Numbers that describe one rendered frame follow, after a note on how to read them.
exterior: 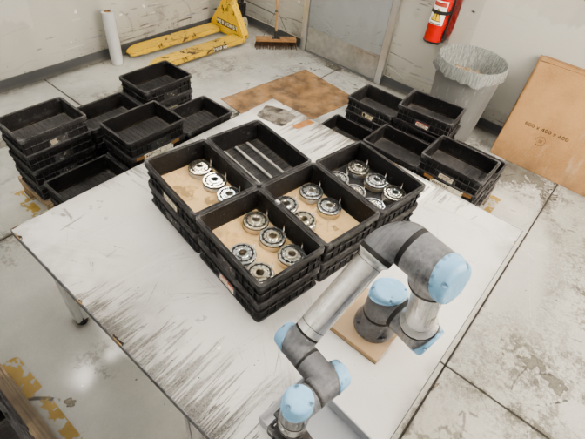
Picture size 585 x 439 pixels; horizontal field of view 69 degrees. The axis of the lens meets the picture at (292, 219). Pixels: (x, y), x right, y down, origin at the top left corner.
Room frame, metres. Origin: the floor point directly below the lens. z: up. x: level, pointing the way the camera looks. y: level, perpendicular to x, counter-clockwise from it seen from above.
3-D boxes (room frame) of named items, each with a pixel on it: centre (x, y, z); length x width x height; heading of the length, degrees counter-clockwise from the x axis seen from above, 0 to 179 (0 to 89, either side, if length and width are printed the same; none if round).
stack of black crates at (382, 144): (2.42, -0.64, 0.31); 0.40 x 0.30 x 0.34; 55
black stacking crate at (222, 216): (1.05, 0.11, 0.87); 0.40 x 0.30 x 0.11; 46
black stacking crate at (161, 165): (1.33, 0.40, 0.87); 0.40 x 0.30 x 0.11; 46
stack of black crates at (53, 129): (2.03, 1.52, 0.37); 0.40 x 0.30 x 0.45; 145
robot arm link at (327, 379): (0.49, -0.13, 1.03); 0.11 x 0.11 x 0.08; 44
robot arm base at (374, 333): (0.86, -0.34, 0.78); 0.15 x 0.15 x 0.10
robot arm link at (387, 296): (0.85, -0.35, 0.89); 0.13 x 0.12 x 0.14; 44
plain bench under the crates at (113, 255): (1.30, 0.02, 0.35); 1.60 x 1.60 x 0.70; 55
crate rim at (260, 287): (1.05, 0.11, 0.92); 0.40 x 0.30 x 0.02; 46
